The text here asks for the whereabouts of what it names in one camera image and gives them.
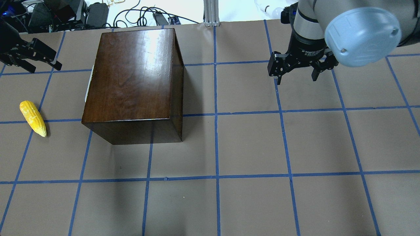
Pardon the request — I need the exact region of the aluminium frame post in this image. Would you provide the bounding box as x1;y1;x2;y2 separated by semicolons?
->
203;0;220;27

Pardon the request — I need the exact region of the black power adapter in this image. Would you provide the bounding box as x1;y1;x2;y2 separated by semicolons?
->
85;3;109;28

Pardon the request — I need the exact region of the light wood drawer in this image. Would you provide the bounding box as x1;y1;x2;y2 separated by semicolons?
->
84;64;95;102

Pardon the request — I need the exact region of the black electronics pile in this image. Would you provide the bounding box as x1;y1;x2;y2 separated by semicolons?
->
1;0;89;33

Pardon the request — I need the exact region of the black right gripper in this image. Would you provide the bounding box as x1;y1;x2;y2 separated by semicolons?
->
267;33;339;85

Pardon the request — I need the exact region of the black cable bundle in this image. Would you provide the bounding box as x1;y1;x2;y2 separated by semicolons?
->
110;6;200;28

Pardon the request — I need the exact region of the yellow corn cob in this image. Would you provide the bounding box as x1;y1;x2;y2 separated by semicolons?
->
19;100;47;137

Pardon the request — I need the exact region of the dark brown wooden cabinet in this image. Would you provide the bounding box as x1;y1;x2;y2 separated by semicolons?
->
81;29;184;145

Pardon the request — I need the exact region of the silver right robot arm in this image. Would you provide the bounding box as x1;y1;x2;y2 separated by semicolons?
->
267;0;419;85

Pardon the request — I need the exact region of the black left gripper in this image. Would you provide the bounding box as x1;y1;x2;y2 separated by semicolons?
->
0;19;62;73

